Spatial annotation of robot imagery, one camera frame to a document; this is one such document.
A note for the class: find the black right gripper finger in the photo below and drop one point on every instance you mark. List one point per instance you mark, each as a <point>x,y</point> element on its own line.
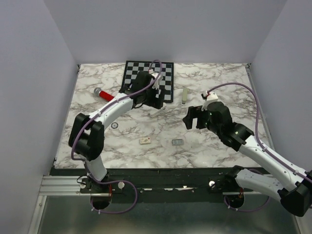
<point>188,121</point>
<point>194,111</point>

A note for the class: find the grey staple strip tray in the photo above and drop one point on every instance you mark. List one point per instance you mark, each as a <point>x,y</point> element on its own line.
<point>177,142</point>

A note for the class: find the aluminium rail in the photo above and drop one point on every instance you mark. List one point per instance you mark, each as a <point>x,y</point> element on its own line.
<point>245,193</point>
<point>60,186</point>

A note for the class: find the aluminium rail right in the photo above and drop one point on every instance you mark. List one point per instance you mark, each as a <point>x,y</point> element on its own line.
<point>245,193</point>

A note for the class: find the small staple box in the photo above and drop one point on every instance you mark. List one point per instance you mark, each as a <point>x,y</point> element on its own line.
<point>145,140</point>

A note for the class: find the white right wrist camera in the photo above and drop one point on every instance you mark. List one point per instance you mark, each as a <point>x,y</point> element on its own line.
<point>208,98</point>

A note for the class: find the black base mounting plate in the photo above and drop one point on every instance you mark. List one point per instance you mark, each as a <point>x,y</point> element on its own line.
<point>157,185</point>

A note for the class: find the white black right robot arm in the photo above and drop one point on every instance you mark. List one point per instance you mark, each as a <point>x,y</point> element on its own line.
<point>289,184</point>

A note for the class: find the red glitter toy microphone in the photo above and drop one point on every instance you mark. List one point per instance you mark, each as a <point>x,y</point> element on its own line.
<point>102,94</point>

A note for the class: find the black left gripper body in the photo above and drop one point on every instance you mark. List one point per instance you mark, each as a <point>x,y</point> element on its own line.
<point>149,99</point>

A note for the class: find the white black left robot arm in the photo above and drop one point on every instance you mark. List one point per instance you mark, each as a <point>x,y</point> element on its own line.
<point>87,134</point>

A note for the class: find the pale green stapler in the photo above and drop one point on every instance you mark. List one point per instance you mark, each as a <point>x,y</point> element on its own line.
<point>184,96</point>

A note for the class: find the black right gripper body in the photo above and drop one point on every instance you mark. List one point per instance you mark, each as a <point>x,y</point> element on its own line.
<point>203,120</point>

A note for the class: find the aluminium rail left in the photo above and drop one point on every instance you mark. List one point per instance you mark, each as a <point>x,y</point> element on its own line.
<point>60,186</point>

